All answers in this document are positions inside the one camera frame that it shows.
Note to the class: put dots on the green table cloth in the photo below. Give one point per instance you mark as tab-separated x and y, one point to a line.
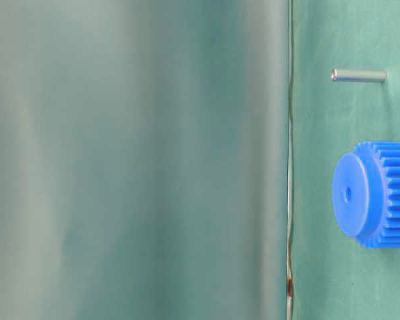
175	159

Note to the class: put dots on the small silver metal shaft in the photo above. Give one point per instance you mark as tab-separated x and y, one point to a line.
356	75

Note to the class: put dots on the blue plastic spur gear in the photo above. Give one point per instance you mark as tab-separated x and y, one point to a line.
366	194

